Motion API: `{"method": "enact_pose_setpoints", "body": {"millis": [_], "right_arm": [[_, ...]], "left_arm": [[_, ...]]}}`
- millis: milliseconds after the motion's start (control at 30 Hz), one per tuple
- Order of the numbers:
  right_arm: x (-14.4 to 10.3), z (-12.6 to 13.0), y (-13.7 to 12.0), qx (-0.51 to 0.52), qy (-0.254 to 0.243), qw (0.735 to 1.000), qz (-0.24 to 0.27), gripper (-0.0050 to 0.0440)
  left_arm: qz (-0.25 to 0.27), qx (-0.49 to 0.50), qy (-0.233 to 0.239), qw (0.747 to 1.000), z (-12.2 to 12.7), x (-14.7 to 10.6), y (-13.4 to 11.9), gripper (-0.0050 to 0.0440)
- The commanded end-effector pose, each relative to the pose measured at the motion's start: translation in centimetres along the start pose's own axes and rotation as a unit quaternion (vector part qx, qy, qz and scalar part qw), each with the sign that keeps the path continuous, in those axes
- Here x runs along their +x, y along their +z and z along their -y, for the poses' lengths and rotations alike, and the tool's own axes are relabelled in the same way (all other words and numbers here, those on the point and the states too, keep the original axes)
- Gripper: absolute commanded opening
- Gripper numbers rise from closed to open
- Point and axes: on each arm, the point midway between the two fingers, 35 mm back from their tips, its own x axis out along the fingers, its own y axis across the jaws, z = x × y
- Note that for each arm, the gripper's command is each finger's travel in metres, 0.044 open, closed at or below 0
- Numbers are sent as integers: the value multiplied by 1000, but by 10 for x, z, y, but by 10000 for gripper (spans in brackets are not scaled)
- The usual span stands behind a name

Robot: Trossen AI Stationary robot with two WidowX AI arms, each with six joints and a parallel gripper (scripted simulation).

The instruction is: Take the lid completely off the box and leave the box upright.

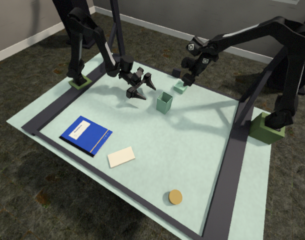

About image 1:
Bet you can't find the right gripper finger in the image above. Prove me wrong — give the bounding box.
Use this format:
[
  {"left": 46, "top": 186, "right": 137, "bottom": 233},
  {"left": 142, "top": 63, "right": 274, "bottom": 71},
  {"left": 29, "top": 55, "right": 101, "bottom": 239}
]
[
  {"left": 146, "top": 76, "right": 156, "bottom": 90},
  {"left": 131, "top": 90, "right": 146, "bottom": 100}
]

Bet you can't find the tan round disc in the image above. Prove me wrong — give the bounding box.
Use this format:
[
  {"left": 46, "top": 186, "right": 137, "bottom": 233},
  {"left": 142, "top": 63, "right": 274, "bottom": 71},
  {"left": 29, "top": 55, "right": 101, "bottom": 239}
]
[{"left": 168, "top": 189, "right": 182, "bottom": 205}]

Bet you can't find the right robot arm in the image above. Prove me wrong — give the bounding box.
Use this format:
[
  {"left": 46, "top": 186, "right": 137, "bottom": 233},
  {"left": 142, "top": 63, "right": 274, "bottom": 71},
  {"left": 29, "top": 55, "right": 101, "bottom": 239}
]
[{"left": 66, "top": 7, "right": 144, "bottom": 86}]

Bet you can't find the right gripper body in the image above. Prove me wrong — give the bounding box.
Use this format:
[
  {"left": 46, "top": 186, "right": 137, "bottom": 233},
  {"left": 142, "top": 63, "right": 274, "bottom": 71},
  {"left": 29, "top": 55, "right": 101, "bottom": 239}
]
[{"left": 126, "top": 72, "right": 152, "bottom": 99}]

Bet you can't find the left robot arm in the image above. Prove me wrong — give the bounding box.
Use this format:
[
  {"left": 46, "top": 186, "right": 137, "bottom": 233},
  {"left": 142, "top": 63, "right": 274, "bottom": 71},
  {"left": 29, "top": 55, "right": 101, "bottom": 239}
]
[{"left": 181, "top": 16, "right": 305, "bottom": 132}]

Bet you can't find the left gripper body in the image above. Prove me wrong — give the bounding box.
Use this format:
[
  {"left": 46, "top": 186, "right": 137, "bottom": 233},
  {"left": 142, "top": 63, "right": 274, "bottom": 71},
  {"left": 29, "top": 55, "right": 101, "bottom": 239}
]
[{"left": 181, "top": 61, "right": 206, "bottom": 87}]

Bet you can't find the cream flat rectangular block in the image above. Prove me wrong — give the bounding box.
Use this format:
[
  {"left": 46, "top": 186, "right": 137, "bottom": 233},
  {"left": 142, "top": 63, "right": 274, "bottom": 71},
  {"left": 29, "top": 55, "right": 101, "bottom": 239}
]
[{"left": 108, "top": 146, "right": 135, "bottom": 168}]

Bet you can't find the blue notebook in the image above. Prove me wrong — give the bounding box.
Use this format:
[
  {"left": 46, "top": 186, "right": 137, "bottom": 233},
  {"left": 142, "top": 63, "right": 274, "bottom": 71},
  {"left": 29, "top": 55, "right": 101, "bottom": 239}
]
[{"left": 59, "top": 116, "right": 113, "bottom": 158}]

